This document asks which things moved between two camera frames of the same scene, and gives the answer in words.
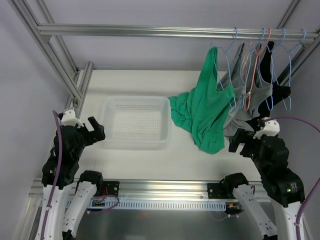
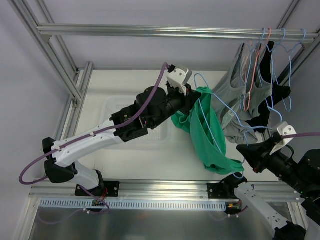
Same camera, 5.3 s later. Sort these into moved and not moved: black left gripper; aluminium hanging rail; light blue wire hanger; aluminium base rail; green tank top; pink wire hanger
Moved: green tank top; light blue wire hanger; black left gripper
Not moved: aluminium hanging rail; pink wire hanger; aluminium base rail
